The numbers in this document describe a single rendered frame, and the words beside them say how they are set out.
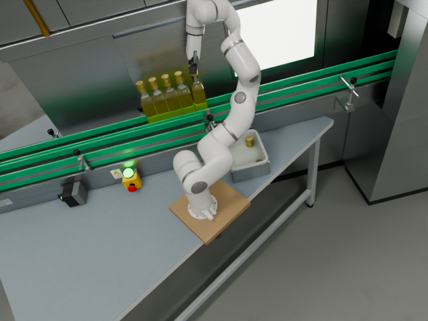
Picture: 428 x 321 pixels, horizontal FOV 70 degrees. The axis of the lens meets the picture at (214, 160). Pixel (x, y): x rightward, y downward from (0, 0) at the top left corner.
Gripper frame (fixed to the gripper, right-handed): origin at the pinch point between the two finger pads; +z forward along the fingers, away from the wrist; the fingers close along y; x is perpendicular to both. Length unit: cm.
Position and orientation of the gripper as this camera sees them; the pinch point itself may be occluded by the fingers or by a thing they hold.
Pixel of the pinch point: (192, 67)
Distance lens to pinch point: 138.2
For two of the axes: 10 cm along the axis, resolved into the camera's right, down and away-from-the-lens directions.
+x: 9.8, -0.2, 1.8
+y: 1.5, 7.0, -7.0
